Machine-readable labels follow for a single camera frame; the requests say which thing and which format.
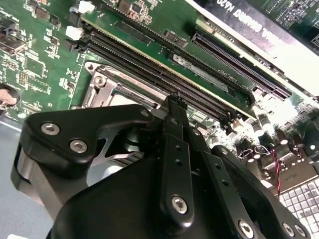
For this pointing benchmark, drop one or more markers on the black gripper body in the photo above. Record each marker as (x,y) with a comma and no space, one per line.
(112,211)

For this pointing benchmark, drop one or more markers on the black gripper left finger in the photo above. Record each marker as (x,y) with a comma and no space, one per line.
(62,139)

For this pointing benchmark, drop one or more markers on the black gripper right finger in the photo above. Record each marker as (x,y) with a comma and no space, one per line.
(219,174)

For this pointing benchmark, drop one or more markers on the metal locking lever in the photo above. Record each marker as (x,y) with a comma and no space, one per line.
(129,84)

